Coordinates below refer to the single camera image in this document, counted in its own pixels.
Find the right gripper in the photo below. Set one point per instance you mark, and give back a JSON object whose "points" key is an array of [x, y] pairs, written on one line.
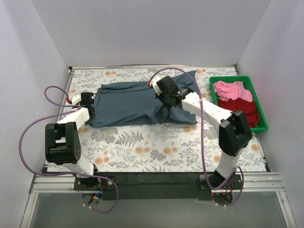
{"points": [[166, 101]]}

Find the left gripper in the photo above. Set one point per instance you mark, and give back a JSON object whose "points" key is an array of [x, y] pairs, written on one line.
{"points": [[92, 113]]}

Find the blue grey t shirt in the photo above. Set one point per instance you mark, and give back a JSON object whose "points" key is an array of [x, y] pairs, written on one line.
{"points": [[134, 103]]}

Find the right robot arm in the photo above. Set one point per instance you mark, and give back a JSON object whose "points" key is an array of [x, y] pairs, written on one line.
{"points": [[233, 129]]}

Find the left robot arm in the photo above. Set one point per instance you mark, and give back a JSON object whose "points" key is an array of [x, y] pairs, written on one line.
{"points": [[63, 147]]}

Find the pink t shirt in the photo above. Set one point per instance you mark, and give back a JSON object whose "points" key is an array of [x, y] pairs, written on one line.
{"points": [[235, 90]]}

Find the red t shirt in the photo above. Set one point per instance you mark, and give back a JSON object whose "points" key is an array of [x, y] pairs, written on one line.
{"points": [[249, 108]]}

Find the green plastic bin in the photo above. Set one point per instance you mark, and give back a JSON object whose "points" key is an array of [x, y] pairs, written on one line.
{"points": [[262, 125]]}

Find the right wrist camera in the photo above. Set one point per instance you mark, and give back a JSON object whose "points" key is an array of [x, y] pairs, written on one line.
{"points": [[153, 84]]}

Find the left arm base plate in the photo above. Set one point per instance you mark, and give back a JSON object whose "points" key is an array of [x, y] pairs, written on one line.
{"points": [[90, 184]]}

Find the aluminium frame rail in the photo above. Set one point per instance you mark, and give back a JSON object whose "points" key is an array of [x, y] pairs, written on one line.
{"points": [[159, 200]]}

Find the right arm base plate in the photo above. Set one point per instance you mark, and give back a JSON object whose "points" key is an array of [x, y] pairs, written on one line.
{"points": [[234, 183]]}

